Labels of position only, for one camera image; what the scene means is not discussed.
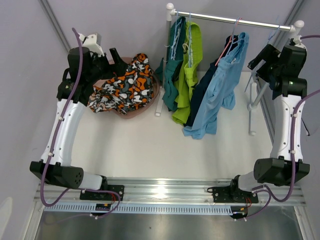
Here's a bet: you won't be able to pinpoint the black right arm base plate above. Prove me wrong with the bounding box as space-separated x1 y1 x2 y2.
206 186 259 204

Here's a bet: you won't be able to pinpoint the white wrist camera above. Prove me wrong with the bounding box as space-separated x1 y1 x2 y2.
78 32 105 57
289 35 307 50

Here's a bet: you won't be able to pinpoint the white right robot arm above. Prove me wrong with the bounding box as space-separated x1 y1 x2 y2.
228 43 310 202

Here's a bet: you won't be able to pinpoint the aluminium mounting rail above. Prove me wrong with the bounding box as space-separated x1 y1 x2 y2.
43 178 306 216

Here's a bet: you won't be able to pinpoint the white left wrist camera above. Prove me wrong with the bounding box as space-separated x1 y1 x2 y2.
78 32 105 57

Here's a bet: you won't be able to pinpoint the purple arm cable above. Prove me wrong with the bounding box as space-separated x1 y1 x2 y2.
236 34 320 223
39 27 122 222

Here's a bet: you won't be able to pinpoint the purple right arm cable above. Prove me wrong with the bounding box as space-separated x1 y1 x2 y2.
236 34 320 223

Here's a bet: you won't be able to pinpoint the pink translucent plastic basin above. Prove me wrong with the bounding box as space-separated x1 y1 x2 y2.
93 56 162 120

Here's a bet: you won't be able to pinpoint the navy blue shorts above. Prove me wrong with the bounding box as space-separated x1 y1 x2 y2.
183 34 238 127

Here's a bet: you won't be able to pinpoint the blue hanger under teal shorts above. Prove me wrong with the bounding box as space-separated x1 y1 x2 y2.
170 13 181 60

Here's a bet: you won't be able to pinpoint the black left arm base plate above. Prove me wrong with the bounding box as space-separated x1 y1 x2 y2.
79 184 125 202

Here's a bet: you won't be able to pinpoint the blue wire hanger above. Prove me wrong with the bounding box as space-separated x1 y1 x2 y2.
244 15 282 95

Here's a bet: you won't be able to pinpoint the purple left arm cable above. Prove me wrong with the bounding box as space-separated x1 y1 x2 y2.
39 27 122 222

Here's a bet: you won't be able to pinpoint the teal green shorts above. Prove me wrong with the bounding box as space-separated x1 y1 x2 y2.
162 16 186 112

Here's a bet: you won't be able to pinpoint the pink wire hanger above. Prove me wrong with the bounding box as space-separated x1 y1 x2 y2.
215 17 242 67

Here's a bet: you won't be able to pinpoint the light blue shorts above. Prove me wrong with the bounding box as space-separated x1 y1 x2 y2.
182 31 250 140

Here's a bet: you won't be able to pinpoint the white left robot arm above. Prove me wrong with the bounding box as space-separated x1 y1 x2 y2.
29 47 128 200

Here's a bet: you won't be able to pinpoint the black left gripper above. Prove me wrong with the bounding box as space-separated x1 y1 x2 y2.
86 48 128 85

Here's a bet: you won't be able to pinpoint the silver clothes rack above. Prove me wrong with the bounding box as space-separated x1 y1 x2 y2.
162 2 305 136

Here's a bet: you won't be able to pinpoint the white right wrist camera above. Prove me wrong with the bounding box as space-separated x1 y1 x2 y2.
289 35 307 50

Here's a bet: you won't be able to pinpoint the orange camouflage shorts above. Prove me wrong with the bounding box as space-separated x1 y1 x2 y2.
87 52 155 116

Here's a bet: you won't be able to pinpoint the lime green shorts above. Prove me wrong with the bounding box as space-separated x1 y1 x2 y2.
172 22 203 125

